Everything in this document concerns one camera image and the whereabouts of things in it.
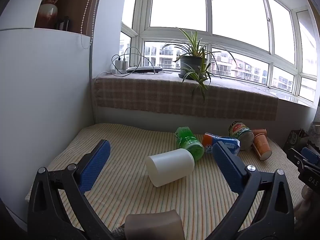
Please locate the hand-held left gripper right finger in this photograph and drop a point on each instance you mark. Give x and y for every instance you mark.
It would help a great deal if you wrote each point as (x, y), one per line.
(228, 166)

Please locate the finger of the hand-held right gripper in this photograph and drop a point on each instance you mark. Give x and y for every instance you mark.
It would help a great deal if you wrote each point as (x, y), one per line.
(295, 157)
(310, 153)

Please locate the white cabinet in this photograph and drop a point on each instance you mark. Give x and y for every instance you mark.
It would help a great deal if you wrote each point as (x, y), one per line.
(45, 105)

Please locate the white charger plug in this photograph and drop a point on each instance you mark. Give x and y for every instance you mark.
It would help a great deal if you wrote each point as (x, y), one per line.
(117, 63)
(124, 64)

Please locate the spider plant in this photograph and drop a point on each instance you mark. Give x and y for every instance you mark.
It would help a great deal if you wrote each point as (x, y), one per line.
(196, 50)

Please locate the striped bed sheet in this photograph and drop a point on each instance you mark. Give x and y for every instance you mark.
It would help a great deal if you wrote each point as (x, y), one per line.
(130, 155)

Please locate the orange blue snack packet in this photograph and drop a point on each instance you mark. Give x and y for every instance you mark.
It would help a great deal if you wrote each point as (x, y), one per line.
(216, 142)

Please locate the black plant pot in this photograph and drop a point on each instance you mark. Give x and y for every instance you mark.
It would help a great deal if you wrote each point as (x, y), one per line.
(190, 65)

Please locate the printed paper bag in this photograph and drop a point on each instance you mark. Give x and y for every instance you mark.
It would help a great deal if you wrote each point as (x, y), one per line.
(296, 138)

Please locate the dark round flat device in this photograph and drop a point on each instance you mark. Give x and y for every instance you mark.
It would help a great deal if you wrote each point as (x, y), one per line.
(146, 68)

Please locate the person's right hand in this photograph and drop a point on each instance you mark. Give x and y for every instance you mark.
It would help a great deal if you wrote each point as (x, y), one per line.
(308, 205)

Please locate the plaid cloth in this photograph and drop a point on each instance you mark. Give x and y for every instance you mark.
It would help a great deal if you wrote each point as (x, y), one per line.
(162, 97)

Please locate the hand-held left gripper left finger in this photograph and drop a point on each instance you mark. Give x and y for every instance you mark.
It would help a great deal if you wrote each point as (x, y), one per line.
(93, 166)

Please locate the white power strip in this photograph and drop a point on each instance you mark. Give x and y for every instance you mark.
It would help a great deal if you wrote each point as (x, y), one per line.
(117, 71)

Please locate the white cup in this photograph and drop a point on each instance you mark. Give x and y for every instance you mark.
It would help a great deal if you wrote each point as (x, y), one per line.
(170, 166)

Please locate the green printed cup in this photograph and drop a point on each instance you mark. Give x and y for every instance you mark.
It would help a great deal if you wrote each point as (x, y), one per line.
(188, 141)

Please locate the copper brown cup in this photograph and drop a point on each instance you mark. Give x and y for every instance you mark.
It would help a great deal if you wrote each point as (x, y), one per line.
(260, 132)

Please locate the white lace cloth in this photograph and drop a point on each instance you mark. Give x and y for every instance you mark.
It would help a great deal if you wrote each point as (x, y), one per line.
(314, 135)

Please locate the dark books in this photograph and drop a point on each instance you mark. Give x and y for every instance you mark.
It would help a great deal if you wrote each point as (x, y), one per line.
(62, 23)

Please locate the green red tin can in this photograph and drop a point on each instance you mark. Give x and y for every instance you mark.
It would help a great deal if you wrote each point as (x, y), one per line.
(240, 132)

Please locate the orange paper cup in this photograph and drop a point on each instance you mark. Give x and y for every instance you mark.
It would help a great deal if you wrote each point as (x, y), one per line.
(262, 147)

